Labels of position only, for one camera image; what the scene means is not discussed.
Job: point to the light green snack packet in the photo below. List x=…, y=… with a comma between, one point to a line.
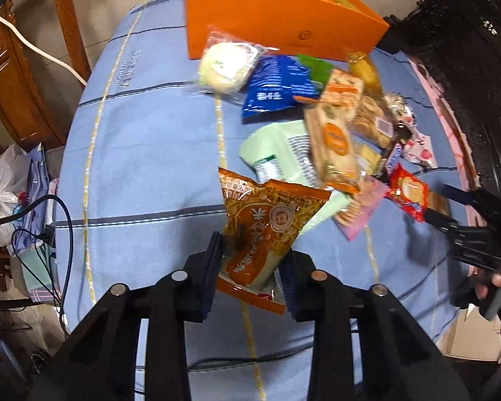
x=271, y=146

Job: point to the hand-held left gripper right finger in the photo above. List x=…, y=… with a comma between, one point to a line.
x=292, y=296

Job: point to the yellow wrapped candy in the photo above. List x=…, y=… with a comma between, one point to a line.
x=367, y=158

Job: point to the blue striped cloth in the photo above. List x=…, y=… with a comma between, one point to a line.
x=37, y=175

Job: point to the orange white biscuit packet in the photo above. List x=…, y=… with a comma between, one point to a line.
x=342, y=90

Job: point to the dark carved wooden furniture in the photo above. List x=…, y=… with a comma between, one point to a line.
x=463, y=50

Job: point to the orange patterned snack packet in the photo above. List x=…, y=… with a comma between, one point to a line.
x=263, y=225

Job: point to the carved wooden chair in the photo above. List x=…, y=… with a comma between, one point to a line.
x=67, y=16

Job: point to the pink cracker packet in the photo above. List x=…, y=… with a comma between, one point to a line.
x=359, y=206

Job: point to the red biscuit packet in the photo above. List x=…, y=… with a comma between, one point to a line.
x=409, y=192

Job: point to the round white pastry packet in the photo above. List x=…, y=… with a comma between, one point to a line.
x=223, y=67

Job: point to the pink cloth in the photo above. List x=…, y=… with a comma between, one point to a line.
x=453, y=125

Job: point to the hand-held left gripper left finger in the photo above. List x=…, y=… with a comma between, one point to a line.
x=208, y=292

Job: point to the blue snack packet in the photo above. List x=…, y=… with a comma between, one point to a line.
x=275, y=87

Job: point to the orange cardboard box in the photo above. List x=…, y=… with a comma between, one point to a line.
x=275, y=12

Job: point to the blue checked tablecloth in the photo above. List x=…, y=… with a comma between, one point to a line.
x=150, y=154

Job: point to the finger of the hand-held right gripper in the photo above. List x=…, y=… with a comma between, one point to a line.
x=455, y=193
x=438, y=218

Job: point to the rice cracker packet orange label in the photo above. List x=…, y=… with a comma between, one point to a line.
x=334, y=146

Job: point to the clear round cracker packet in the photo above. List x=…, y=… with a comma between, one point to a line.
x=371, y=121

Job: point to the brown wooden furniture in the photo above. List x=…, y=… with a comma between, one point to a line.
x=12, y=79

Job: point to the yellow cake packet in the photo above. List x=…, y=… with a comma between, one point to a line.
x=365, y=71

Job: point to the white plastic bag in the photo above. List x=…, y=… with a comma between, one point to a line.
x=0, y=192

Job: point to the white packet pink hearts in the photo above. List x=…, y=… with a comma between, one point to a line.
x=419, y=152

